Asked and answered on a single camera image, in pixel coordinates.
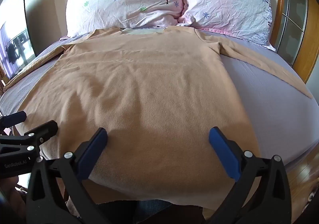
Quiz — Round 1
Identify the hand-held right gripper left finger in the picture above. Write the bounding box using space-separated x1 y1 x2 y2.
26 128 108 224

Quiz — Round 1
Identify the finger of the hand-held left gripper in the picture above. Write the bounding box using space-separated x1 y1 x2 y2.
0 120 59 162
0 111 27 128

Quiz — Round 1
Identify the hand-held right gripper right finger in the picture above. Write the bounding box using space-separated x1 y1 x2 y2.
209 127 292 224

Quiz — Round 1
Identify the tan long-sleeved shirt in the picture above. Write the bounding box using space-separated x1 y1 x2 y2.
4 27 314 207

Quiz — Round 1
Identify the lilac bed sheet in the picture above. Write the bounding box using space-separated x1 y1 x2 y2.
0 28 319 168

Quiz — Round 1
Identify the wooden framed glass door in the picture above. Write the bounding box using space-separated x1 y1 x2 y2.
232 0 319 83

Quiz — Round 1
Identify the wall mirror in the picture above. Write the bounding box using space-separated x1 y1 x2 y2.
0 0 36 80

